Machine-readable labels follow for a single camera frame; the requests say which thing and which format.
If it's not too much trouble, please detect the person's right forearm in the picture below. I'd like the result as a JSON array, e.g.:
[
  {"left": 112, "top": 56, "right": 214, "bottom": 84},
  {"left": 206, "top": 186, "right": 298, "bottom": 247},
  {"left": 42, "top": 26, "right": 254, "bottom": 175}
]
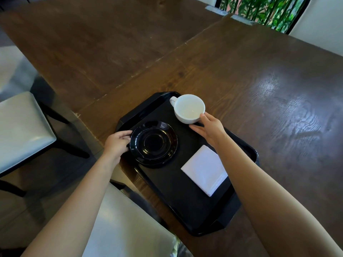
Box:
[{"left": 214, "top": 133, "right": 343, "bottom": 257}]

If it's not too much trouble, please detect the white paper napkin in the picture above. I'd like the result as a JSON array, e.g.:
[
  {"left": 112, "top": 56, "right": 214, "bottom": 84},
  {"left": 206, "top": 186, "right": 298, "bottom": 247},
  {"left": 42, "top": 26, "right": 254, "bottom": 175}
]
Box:
[{"left": 181, "top": 145, "right": 229, "bottom": 198}]

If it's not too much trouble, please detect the black saucer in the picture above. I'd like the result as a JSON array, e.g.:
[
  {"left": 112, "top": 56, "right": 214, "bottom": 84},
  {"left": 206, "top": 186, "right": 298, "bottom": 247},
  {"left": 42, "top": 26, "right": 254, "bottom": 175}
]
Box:
[{"left": 129, "top": 120, "right": 179, "bottom": 167}]

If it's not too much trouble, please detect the white cup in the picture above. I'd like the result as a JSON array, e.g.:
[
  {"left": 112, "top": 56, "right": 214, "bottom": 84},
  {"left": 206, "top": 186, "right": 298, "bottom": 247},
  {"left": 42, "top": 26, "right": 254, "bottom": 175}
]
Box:
[{"left": 169, "top": 94, "right": 206, "bottom": 125}]

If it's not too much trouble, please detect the person's left forearm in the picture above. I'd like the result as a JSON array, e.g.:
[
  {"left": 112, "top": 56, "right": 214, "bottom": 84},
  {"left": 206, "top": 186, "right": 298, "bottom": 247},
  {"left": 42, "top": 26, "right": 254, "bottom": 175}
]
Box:
[{"left": 21, "top": 153, "right": 120, "bottom": 257}]

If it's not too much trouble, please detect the black tray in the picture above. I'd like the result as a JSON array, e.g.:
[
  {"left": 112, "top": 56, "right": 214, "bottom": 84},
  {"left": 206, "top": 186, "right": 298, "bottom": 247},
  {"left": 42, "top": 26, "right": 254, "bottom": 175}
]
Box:
[{"left": 115, "top": 91, "right": 260, "bottom": 237}]

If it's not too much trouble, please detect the person's right hand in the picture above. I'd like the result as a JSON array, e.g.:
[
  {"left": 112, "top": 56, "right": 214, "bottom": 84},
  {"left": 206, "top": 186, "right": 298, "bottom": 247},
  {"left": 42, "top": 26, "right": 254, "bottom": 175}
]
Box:
[{"left": 189, "top": 111, "right": 228, "bottom": 149}]

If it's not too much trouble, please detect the person's left hand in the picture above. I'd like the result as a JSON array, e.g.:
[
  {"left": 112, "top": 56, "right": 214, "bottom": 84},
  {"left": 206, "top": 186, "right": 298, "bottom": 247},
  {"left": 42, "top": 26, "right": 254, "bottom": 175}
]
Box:
[{"left": 103, "top": 130, "right": 133, "bottom": 167}]

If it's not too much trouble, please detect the green bamboo screen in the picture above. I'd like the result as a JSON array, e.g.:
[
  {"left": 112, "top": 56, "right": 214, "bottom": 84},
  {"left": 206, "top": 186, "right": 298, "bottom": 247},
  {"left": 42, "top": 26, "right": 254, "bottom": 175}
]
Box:
[{"left": 219, "top": 0, "right": 307, "bottom": 34}]

